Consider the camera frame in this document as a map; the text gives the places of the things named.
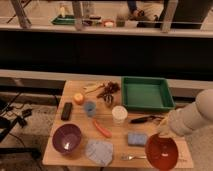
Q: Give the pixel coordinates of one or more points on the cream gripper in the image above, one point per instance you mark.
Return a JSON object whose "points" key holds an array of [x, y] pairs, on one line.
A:
{"points": [[164, 130]]}

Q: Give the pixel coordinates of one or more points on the red-orange bowl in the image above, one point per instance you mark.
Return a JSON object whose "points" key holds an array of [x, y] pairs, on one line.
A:
{"points": [[162, 153]]}

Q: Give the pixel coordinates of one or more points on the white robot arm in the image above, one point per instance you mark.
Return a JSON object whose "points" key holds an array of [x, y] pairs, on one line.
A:
{"points": [[184, 121]]}

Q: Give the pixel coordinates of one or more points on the green plastic tray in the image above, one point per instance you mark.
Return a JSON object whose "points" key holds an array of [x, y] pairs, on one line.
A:
{"points": [[146, 94]]}

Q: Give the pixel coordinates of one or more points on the background green tray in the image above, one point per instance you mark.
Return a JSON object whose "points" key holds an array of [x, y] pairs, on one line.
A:
{"points": [[66, 20]]}

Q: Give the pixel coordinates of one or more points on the blue sponge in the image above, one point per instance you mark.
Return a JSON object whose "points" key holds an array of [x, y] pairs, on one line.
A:
{"points": [[137, 139]]}

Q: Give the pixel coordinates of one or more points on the white cup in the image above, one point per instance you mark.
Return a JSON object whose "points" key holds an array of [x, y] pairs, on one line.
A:
{"points": [[119, 114]]}

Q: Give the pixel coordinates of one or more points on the orange carrot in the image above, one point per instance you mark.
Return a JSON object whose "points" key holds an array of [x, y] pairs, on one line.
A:
{"points": [[101, 129]]}

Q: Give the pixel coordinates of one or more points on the grey folded cloth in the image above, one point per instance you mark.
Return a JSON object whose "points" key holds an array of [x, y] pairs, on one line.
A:
{"points": [[100, 152]]}

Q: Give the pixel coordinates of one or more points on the brown dried bunch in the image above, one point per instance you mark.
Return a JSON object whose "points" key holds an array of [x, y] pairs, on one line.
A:
{"points": [[109, 89]]}

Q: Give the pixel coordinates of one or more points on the wooden table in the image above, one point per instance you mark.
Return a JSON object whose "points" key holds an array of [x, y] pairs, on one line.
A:
{"points": [[104, 118]]}

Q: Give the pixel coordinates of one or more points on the blue small cup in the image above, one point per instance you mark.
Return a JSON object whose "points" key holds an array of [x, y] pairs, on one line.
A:
{"points": [[90, 108]]}

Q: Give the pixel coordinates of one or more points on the yellow banana peel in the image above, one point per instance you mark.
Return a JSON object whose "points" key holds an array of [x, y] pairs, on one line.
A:
{"points": [[93, 87]]}

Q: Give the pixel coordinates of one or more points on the orange round fruit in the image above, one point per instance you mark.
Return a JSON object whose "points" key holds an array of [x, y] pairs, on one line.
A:
{"points": [[78, 98]]}

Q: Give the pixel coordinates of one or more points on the purple bowl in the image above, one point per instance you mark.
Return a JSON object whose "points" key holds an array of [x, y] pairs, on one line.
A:
{"points": [[66, 138]]}

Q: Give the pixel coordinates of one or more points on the black rectangular block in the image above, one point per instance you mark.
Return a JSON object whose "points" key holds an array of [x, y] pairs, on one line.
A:
{"points": [[66, 111]]}

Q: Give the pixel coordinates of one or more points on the black handled utensil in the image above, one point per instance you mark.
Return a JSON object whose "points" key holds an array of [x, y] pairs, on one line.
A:
{"points": [[145, 119]]}

